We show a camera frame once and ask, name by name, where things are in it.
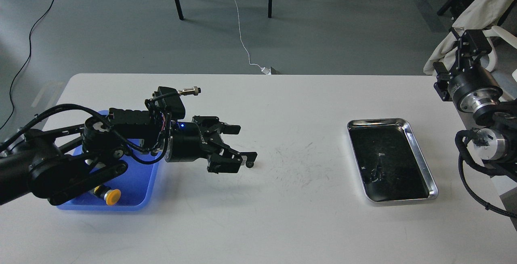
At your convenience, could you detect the beige cloth on chair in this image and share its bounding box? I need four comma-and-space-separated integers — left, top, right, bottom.
423, 0, 515, 75

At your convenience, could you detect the silver metal tray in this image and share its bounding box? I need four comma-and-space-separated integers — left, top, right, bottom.
347, 117, 438, 205

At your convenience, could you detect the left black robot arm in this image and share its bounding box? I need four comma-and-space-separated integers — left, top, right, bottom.
1, 87, 257, 206

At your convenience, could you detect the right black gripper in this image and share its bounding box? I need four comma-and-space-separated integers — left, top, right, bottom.
433, 29, 502, 113

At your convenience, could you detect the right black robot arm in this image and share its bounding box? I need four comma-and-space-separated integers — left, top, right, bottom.
433, 28, 517, 218

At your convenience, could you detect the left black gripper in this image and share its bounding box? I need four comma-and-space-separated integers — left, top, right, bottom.
166, 115, 257, 174

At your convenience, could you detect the blue plastic tray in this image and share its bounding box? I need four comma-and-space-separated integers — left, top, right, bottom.
57, 110, 162, 212

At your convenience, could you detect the white power adapter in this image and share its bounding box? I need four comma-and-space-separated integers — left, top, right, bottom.
261, 67, 280, 75

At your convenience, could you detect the yellow push button switch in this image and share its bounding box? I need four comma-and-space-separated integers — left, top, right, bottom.
92, 185, 121, 206

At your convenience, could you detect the white chair frame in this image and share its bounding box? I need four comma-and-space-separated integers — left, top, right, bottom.
483, 25, 517, 72

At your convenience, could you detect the black floor cable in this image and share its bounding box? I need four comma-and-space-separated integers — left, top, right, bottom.
0, 0, 97, 129

